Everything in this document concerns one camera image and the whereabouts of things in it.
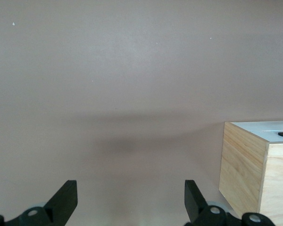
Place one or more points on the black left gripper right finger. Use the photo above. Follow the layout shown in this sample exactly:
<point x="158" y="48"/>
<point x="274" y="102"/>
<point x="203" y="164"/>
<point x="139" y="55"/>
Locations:
<point x="195" y="207"/>

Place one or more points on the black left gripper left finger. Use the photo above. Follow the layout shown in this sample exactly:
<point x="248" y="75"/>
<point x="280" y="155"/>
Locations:
<point x="61" y="207"/>

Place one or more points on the wooden drawer with white front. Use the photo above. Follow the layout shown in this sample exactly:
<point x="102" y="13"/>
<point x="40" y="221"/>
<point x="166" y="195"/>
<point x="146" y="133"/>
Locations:
<point x="268" y="137"/>
<point x="250" y="126"/>

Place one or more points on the wooden drawer cabinet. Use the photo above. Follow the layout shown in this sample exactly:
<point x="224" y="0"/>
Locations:
<point x="243" y="164"/>

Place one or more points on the brown paper table cover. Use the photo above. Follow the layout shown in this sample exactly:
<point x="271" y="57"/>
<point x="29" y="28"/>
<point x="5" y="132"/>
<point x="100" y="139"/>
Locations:
<point x="108" y="70"/>

